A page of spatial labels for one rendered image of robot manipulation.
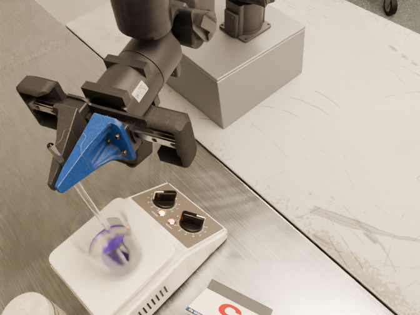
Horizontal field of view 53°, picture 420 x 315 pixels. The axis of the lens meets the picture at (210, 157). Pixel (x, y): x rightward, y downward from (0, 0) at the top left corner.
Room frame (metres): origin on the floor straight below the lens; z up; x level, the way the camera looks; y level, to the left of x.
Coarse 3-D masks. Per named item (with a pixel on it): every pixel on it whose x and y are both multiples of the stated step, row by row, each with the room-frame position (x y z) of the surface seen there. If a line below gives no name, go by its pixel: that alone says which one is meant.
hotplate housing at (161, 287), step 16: (160, 224) 0.28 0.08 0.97; (176, 240) 0.25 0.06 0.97; (208, 240) 0.25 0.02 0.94; (224, 240) 0.27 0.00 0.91; (176, 256) 0.23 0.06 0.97; (192, 256) 0.23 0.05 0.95; (208, 256) 0.24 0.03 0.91; (160, 272) 0.21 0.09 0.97; (176, 272) 0.21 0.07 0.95; (192, 272) 0.23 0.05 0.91; (144, 288) 0.19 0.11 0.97; (160, 288) 0.20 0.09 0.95; (176, 288) 0.21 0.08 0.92; (128, 304) 0.18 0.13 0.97; (144, 304) 0.18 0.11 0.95; (160, 304) 0.19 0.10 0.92
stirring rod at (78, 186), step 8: (48, 144) 0.24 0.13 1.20; (56, 152) 0.24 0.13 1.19; (56, 160) 0.24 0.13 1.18; (80, 184) 0.24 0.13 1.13; (80, 192) 0.24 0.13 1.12; (88, 200) 0.24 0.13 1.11; (96, 208) 0.24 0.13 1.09; (96, 216) 0.24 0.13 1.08; (104, 224) 0.24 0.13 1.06; (112, 232) 0.24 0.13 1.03; (112, 240) 0.24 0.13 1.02
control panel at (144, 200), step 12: (144, 192) 0.34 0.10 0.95; (144, 204) 0.32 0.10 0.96; (180, 204) 0.32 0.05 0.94; (192, 204) 0.32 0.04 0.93; (156, 216) 0.29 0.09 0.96; (168, 216) 0.29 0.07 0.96; (180, 216) 0.30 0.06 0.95; (204, 216) 0.30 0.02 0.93; (168, 228) 0.27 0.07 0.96; (180, 228) 0.27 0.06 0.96; (204, 228) 0.27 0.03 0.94; (216, 228) 0.27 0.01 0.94; (180, 240) 0.25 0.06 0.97; (192, 240) 0.25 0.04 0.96
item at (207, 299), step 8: (208, 296) 0.19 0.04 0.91; (216, 296) 0.19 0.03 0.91; (192, 304) 0.18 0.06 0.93; (200, 304) 0.18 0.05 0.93; (208, 304) 0.18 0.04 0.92; (216, 304) 0.18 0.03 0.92; (224, 304) 0.18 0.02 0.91; (232, 304) 0.18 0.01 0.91; (200, 312) 0.16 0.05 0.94; (208, 312) 0.16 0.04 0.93; (216, 312) 0.16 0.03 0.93; (224, 312) 0.16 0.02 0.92; (232, 312) 0.16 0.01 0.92; (240, 312) 0.16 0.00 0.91; (248, 312) 0.16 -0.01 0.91
